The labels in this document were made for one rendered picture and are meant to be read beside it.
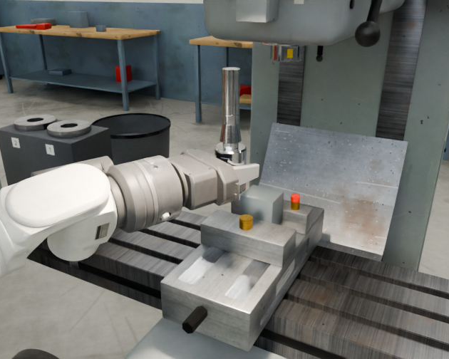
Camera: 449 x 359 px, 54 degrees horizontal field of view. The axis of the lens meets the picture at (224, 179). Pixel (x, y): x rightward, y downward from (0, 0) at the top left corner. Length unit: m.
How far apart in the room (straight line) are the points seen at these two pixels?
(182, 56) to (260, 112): 4.72
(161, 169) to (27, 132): 0.52
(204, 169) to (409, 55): 0.57
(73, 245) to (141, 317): 1.59
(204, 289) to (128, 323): 1.46
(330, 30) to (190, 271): 0.40
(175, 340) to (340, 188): 0.51
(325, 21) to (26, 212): 0.40
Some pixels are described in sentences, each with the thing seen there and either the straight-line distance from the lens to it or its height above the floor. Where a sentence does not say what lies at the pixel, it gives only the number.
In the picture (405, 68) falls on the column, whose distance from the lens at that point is 1.02.
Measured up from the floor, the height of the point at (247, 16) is 1.35.
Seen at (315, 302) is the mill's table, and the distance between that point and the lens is 0.76.
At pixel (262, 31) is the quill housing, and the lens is 0.60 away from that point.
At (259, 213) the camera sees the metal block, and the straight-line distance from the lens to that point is 0.75.
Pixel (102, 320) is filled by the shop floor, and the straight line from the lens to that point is 2.15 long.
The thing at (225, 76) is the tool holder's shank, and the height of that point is 1.27.
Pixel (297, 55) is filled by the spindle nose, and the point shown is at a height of 1.29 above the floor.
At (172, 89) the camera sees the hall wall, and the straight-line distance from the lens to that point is 5.99.
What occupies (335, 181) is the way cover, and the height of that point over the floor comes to 0.96.
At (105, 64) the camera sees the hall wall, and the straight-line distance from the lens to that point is 6.65.
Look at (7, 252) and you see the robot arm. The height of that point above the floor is 1.14.
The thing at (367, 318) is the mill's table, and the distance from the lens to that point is 0.75.
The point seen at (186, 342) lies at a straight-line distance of 0.80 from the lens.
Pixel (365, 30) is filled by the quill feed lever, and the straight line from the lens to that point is 0.57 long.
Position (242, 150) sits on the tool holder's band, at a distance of 0.63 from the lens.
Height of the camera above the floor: 1.38
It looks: 24 degrees down
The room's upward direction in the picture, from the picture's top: straight up
